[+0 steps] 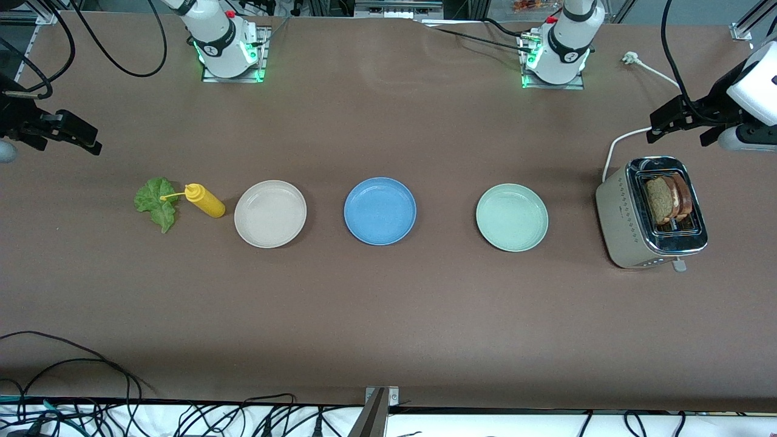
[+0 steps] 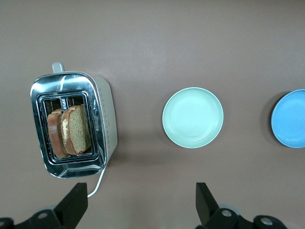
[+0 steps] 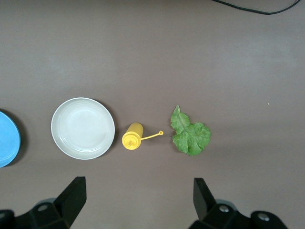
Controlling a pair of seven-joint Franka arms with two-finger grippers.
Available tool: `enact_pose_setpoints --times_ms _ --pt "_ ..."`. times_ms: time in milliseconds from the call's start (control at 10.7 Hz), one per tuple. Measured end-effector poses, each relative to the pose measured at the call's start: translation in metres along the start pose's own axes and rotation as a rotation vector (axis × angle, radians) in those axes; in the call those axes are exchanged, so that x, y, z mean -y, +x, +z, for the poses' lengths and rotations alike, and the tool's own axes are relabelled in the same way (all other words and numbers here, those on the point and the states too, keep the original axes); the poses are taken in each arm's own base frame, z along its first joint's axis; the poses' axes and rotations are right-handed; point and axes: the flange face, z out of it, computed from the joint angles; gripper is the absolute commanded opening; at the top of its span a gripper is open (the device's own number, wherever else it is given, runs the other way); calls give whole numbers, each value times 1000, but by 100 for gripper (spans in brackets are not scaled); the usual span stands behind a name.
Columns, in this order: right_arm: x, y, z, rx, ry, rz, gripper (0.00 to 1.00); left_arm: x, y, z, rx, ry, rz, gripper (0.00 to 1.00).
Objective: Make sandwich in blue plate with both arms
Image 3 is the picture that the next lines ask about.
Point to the beige plate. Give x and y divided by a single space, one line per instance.
83 128

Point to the blue plate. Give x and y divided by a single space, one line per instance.
4 138

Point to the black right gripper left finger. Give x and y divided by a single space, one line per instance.
74 198

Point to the green lettuce leaf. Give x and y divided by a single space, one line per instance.
190 138

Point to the yellow squeeze bottle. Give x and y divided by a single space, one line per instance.
132 139

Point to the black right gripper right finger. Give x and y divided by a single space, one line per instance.
203 202

